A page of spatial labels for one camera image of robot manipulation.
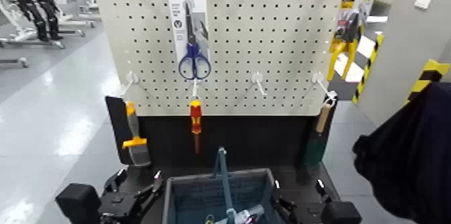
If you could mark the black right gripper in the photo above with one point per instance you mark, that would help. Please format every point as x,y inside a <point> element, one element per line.
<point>304,214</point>

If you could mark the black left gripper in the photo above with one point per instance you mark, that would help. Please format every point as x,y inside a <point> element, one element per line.
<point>119,207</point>

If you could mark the grey tool in crate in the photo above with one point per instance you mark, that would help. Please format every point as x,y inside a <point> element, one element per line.
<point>246,214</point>

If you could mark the red yellow screwdriver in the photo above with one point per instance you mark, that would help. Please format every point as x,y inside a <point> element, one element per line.
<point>196,116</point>

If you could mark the white pegboard hook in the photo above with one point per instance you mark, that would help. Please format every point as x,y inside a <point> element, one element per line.
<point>258,79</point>
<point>195,88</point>
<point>322,82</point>
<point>132,77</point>

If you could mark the dark navy cloth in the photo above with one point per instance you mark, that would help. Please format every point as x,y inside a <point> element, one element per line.
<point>412,162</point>

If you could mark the white perforated pegboard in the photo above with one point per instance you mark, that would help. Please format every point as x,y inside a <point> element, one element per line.
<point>246,42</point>

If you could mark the white scissors packaging card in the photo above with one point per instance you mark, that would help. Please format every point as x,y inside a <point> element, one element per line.
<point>181,14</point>

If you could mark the white metal stand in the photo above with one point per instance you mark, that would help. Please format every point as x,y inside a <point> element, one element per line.
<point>21,38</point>
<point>79,7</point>

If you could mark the pliers packaging card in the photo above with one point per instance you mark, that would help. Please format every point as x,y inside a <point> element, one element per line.
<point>364,3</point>

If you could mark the black humanoid robot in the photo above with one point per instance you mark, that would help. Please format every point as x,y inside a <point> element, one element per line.
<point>35,3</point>

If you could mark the black stand frame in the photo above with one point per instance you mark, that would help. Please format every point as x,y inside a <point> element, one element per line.
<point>246,141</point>

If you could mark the yellow black striped post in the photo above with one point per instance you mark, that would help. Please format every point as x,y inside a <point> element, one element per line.
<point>368,67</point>
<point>428,75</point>

